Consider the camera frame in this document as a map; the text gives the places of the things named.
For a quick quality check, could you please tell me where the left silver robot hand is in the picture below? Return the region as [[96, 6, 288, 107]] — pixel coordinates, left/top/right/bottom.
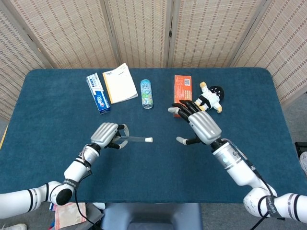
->
[[90, 122, 130, 150]]

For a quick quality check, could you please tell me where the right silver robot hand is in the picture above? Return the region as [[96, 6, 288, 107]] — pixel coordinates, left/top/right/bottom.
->
[[167, 99, 223, 146]]

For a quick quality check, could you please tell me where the clear glass test tube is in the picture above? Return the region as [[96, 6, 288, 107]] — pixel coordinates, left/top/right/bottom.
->
[[118, 136, 147, 143]]

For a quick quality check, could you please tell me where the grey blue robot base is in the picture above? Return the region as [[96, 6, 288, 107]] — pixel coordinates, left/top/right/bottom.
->
[[100, 203, 203, 230]]

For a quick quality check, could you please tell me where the plush doll black hair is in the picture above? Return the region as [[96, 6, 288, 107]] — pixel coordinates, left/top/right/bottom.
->
[[194, 81, 225, 113]]

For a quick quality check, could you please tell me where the blue white toothpaste box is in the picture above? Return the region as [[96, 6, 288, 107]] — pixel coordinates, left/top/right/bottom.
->
[[86, 72, 111, 115]]

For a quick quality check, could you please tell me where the orange carton box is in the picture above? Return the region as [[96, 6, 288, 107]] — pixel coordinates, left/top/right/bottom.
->
[[174, 74, 193, 119]]

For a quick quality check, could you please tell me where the white notepad yellow spine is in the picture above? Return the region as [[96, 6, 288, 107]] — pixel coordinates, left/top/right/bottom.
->
[[102, 62, 139, 104]]

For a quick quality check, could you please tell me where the light blue drink can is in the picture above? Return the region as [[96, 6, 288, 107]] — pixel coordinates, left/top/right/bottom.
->
[[140, 79, 154, 110]]

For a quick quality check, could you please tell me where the dark blue tablecloth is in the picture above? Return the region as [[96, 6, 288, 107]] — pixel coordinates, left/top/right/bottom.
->
[[0, 68, 298, 204]]

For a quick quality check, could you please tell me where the grey bag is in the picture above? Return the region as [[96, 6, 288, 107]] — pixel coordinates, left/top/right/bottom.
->
[[83, 203, 105, 230]]

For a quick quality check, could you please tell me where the pink beige packet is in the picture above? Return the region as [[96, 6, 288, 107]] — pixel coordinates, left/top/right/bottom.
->
[[54, 202, 87, 230]]

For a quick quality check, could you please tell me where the woven bamboo screen panel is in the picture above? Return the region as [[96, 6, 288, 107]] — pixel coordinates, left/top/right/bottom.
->
[[230, 0, 307, 106], [9, 0, 118, 69], [167, 0, 267, 69], [0, 0, 53, 121], [104, 0, 174, 69]]

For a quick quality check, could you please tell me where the black box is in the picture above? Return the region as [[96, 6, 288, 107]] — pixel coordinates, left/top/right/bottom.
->
[[294, 141, 307, 156]]

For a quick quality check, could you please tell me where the white sneaker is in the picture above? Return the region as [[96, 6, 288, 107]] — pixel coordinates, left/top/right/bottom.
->
[[298, 150, 307, 178], [0, 223, 27, 230]]

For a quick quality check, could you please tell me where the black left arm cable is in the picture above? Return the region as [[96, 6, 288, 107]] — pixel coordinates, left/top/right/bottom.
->
[[71, 167, 101, 230]]

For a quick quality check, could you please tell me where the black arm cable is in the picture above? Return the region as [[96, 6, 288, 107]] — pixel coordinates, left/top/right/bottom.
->
[[71, 167, 101, 230], [249, 165, 277, 230]]

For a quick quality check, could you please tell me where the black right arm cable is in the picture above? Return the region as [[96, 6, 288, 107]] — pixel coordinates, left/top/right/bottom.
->
[[249, 165, 277, 230]]

